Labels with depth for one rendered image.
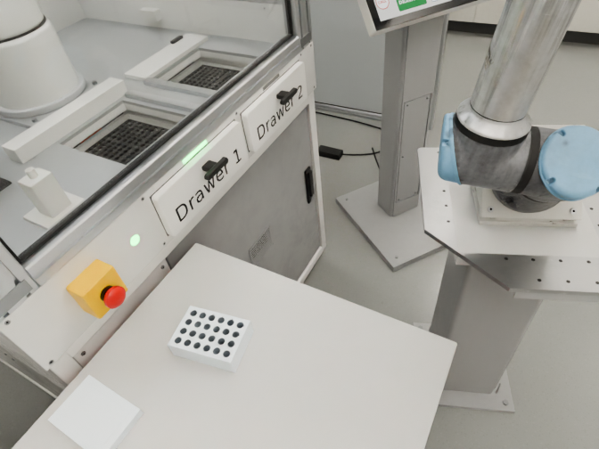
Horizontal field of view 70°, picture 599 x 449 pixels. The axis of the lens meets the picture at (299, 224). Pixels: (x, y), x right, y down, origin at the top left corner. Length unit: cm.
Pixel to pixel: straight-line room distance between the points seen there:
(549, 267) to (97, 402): 85
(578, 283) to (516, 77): 43
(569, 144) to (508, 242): 27
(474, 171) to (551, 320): 116
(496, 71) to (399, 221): 136
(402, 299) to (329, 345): 101
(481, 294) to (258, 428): 63
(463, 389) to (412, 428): 87
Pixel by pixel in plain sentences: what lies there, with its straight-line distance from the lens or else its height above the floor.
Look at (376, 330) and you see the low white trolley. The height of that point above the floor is 76.
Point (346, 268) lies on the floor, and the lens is 185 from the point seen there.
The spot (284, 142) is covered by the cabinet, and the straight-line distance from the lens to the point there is 130.
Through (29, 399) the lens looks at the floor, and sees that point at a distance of 194.
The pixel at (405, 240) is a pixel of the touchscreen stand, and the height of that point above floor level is 3.
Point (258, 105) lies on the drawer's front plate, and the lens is 108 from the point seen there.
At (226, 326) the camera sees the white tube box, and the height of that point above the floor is 80.
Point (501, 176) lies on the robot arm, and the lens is 78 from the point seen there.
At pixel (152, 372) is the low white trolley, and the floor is 76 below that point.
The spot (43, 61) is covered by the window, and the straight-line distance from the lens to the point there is 73.
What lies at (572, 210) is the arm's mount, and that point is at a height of 80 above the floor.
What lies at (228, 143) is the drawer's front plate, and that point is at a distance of 100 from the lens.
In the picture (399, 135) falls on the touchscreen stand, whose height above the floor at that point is 48.
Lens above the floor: 145
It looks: 45 degrees down
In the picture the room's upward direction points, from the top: 8 degrees counter-clockwise
